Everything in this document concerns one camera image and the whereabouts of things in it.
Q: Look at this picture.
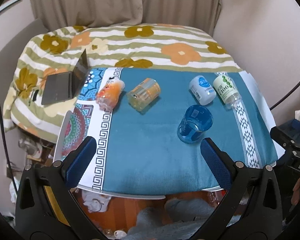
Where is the grey blue towel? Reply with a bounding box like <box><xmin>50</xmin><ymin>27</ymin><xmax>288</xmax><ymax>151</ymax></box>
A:
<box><xmin>124</xmin><ymin>198</ymin><xmax>215</xmax><ymax>239</ymax></box>

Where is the black laptop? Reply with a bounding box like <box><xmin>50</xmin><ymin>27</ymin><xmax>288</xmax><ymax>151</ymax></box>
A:
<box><xmin>42</xmin><ymin>50</ymin><xmax>90</xmax><ymax>105</ymax></box>

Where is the green white label cup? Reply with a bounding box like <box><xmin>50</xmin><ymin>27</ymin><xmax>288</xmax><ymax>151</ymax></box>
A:
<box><xmin>213</xmin><ymin>74</ymin><xmax>241</xmax><ymax>109</ymax></box>

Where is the floral striped bed quilt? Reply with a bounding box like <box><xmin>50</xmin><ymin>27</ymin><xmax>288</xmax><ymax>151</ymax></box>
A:
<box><xmin>2</xmin><ymin>24</ymin><xmax>240</xmax><ymax>142</ymax></box>

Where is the beige curtain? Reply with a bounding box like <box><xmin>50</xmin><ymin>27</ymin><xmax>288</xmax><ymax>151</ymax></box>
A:
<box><xmin>30</xmin><ymin>0</ymin><xmax>222</xmax><ymax>35</ymax></box>

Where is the black cable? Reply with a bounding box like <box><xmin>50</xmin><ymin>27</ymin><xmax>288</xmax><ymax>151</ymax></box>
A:
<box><xmin>0</xmin><ymin>81</ymin><xmax>18</xmax><ymax>201</ymax></box>

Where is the white blue label cup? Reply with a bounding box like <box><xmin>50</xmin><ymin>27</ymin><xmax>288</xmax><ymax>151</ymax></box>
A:
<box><xmin>189</xmin><ymin>75</ymin><xmax>216</xmax><ymax>106</ymax></box>

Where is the blue plastic cup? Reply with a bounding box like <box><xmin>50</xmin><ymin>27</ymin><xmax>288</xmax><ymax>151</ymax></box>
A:
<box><xmin>177</xmin><ymin>105</ymin><xmax>213</xmax><ymax>144</ymax></box>

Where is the teal patterned table cloth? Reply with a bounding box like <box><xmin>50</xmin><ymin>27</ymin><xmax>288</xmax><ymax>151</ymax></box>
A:
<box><xmin>55</xmin><ymin>68</ymin><xmax>284</xmax><ymax>197</ymax></box>

